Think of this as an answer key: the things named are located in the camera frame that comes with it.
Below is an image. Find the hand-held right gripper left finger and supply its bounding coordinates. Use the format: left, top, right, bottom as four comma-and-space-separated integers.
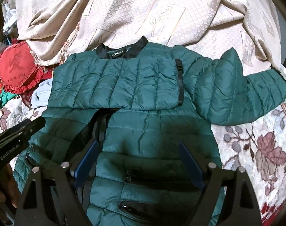
14, 140, 101, 226

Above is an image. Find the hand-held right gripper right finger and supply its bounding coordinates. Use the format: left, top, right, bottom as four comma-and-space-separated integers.
178, 141, 262, 226

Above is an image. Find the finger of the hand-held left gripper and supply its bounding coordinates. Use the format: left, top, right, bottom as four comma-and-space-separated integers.
6, 116, 47, 144

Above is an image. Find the green puffer jacket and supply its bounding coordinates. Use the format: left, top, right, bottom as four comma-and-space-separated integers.
13, 36, 286, 226

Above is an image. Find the person's left hand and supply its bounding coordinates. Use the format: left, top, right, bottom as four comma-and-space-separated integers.
0, 162, 22, 209

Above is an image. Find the light blue garment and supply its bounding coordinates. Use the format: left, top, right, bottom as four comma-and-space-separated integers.
30, 78, 54, 110

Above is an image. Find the bright green cloth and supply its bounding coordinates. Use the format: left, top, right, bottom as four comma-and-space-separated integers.
0, 92, 21, 117

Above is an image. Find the red heart-shaped pillow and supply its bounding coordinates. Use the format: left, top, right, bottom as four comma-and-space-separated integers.
0, 40, 46, 95

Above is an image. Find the floral bed sheet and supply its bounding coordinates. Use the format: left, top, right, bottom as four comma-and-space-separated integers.
0, 92, 286, 226

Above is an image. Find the beige patterned blanket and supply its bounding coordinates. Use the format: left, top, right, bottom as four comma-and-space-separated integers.
6, 0, 284, 72

